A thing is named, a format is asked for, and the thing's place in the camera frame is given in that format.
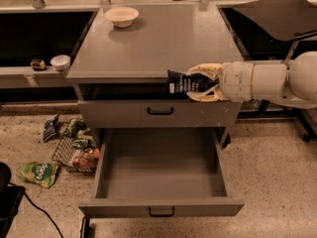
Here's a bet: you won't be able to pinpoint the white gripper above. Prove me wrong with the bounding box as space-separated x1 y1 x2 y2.
185 61 254 102

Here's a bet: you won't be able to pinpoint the dark blue rxbar wrapper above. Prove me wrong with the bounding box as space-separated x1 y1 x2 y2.
167 70 218 94

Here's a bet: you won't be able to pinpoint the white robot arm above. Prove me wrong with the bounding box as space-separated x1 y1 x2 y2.
185 52 317 109

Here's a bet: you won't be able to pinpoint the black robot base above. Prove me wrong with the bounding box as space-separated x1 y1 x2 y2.
0 163 25 238

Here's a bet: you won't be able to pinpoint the closed grey upper drawer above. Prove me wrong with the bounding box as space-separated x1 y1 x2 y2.
78 100 241 128

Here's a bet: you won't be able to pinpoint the grey drawer cabinet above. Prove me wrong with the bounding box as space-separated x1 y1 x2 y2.
67 4 241 238

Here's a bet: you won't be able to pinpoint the open grey middle drawer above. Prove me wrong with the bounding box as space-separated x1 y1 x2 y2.
79 128 244 218

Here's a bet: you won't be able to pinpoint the black tray stand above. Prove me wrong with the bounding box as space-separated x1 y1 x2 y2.
232 0 317 143

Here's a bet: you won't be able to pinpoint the beige paper bowl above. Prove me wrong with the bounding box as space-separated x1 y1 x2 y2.
104 7 139 28

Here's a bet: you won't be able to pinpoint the red packet in basket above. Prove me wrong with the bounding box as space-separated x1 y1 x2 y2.
70 148 100 169

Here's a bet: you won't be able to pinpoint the green packets in basket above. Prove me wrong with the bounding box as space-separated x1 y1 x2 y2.
63 118 96 150

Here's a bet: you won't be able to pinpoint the small white cup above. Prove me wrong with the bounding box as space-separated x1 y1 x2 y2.
51 55 70 71

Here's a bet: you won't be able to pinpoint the dark blue chip bag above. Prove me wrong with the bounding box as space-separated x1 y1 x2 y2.
43 114 59 142

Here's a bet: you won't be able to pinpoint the yellow black tape measure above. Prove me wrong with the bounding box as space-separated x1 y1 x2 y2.
31 59 46 70

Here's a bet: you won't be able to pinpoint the green snack bag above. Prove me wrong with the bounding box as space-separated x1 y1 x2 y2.
18 162 58 188

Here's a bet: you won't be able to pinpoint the black wire basket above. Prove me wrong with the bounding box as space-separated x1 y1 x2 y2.
53 131 96 175

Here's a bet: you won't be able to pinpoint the black floor cable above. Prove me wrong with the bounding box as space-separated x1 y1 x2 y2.
9 181 64 238

